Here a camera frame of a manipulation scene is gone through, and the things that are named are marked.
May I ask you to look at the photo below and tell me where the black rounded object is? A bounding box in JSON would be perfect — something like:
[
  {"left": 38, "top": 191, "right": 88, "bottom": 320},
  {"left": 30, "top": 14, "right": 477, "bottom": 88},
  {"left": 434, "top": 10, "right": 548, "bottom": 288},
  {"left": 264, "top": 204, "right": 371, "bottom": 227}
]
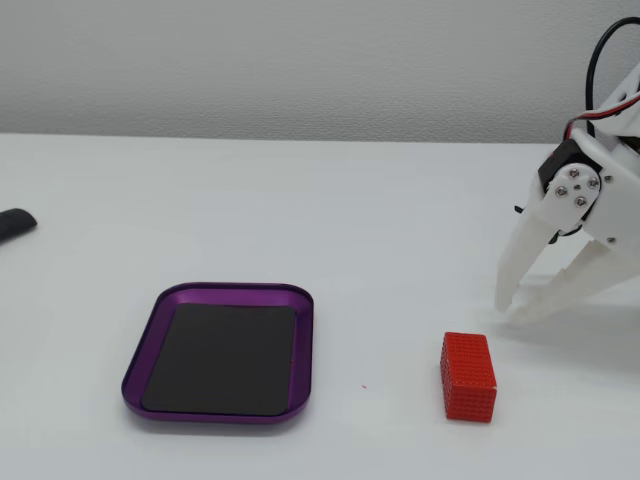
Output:
[{"left": 0, "top": 208, "right": 38, "bottom": 246}]

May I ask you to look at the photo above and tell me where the purple metal tray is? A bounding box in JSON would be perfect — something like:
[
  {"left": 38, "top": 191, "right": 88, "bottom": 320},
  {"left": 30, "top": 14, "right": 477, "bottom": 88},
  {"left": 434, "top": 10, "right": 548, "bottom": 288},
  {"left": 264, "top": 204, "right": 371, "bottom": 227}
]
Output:
[{"left": 120, "top": 282, "right": 315, "bottom": 425}]

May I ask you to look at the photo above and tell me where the red white black servo wire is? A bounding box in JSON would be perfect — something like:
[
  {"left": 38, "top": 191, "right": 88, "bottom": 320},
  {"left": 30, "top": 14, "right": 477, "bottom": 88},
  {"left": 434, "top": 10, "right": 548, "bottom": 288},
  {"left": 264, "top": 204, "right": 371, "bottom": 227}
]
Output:
[{"left": 564, "top": 94, "right": 640, "bottom": 146}]

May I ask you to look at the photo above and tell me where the red dotted block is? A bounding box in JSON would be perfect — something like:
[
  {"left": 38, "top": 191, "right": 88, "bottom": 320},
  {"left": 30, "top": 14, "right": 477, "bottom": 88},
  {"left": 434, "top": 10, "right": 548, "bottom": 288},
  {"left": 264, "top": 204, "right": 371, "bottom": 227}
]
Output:
[{"left": 440, "top": 331, "right": 498, "bottom": 424}]

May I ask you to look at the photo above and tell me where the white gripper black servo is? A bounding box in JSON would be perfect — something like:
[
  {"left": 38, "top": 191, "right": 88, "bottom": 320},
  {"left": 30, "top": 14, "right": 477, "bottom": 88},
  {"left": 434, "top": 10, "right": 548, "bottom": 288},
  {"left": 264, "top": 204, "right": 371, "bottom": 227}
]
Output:
[{"left": 494, "top": 128, "right": 640, "bottom": 327}]

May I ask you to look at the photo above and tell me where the black cable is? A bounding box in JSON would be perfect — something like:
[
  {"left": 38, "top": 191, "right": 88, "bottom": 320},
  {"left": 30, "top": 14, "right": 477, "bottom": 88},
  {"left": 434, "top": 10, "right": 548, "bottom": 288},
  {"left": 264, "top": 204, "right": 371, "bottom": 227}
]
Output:
[{"left": 585, "top": 17, "right": 640, "bottom": 136}]

